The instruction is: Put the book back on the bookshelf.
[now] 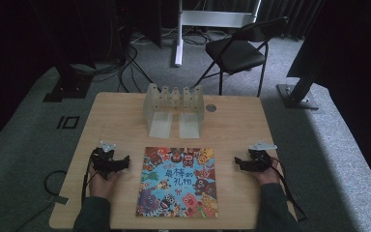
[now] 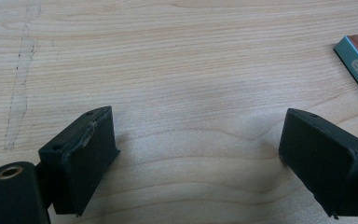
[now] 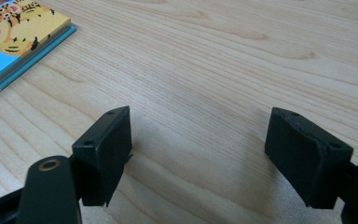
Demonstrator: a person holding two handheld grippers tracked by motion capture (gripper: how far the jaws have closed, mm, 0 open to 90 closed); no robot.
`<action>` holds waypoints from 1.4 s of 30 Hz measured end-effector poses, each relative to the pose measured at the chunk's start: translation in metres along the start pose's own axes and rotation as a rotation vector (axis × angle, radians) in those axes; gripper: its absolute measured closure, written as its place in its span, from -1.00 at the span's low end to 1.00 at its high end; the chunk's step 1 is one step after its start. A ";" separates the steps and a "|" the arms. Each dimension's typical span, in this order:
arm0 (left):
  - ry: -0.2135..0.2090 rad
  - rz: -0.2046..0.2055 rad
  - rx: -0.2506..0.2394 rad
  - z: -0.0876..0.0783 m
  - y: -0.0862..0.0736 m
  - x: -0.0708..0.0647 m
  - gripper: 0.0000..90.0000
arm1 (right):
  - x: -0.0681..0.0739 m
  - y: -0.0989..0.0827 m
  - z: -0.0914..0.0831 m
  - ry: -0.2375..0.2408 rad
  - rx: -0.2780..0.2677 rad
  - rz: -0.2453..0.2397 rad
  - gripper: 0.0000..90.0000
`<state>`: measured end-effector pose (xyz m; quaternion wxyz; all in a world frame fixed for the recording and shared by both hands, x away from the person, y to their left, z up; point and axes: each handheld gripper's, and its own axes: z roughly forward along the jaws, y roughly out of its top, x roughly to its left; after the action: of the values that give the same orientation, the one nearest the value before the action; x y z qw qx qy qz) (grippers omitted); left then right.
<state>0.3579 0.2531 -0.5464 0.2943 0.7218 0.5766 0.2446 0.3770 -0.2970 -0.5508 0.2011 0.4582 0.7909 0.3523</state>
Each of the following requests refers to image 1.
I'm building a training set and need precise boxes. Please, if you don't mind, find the translucent white book rack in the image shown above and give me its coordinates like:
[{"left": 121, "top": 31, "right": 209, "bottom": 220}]
[{"left": 142, "top": 82, "right": 206, "bottom": 140}]

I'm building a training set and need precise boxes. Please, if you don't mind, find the black folding chair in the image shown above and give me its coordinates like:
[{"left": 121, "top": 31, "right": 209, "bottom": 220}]
[{"left": 192, "top": 16, "right": 290, "bottom": 98}]

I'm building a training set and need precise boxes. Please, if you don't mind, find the left hand-held gripper cable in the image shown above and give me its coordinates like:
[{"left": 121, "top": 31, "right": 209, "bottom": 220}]
[{"left": 80, "top": 157, "right": 94, "bottom": 205}]

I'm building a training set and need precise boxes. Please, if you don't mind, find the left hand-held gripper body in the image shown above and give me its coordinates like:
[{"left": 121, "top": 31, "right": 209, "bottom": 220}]
[{"left": 90, "top": 140, "right": 126, "bottom": 180}]

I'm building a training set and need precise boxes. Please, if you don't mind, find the right hand-held gripper cable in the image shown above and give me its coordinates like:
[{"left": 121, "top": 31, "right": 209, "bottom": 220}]
[{"left": 270, "top": 156, "right": 309, "bottom": 223}]

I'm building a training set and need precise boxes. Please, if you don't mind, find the bundle of black floor cables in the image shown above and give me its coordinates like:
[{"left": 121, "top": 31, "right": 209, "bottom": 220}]
[{"left": 71, "top": 30, "right": 157, "bottom": 94}]

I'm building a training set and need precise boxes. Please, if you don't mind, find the colourful picture book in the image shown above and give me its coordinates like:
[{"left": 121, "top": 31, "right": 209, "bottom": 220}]
[{"left": 135, "top": 146, "right": 219, "bottom": 218}]

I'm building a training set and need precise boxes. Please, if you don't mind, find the black floor cable loop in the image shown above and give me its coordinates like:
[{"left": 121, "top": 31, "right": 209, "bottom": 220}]
[{"left": 43, "top": 169, "right": 68, "bottom": 197}]

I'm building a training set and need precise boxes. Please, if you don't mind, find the person's right hand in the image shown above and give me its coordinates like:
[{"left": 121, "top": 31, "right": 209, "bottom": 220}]
[{"left": 250, "top": 157, "right": 283, "bottom": 187}]

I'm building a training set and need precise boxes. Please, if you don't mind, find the hand-held gripper cable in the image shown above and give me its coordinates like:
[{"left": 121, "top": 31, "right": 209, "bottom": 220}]
[
  {"left": 80, "top": 157, "right": 94, "bottom": 205},
  {"left": 270, "top": 156, "right": 309, "bottom": 223}
]

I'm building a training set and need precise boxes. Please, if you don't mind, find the white metal stand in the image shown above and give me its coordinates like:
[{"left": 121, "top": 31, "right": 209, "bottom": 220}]
[{"left": 173, "top": 0, "right": 263, "bottom": 68}]

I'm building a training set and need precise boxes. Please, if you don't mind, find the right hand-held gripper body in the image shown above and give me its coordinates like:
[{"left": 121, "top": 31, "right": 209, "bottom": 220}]
[{"left": 246, "top": 140, "right": 278, "bottom": 172}]

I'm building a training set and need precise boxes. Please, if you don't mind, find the dark curtain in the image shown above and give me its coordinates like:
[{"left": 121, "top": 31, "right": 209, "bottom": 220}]
[{"left": 256, "top": 0, "right": 325, "bottom": 41}]

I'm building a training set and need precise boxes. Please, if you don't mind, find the grey tape piece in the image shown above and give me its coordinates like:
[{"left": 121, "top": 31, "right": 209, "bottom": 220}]
[{"left": 47, "top": 194, "right": 70, "bottom": 206}]

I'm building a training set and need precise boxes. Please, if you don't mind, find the person's left hand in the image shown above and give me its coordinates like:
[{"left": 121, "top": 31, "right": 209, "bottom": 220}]
[{"left": 88, "top": 164, "right": 124, "bottom": 203}]

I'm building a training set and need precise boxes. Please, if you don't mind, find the black metal stand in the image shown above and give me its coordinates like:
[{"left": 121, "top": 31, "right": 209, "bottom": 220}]
[
  {"left": 43, "top": 47, "right": 93, "bottom": 103},
  {"left": 275, "top": 47, "right": 328, "bottom": 111}
]

